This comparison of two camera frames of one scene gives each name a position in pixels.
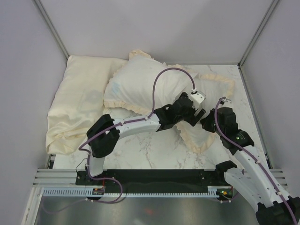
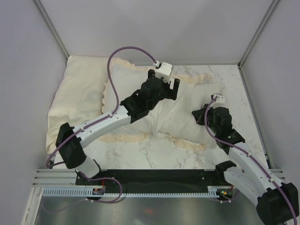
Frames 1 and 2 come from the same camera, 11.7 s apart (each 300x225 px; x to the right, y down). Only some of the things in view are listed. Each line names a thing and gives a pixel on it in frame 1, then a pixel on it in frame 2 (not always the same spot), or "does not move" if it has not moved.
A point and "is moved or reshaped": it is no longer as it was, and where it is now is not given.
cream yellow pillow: [79, 101] does not move
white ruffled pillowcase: [143, 85] is moved or reshaped
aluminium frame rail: [52, 177] does not move
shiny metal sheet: [81, 211] does not move
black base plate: [150, 178] does not move
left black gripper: [191, 119] -> [170, 93]
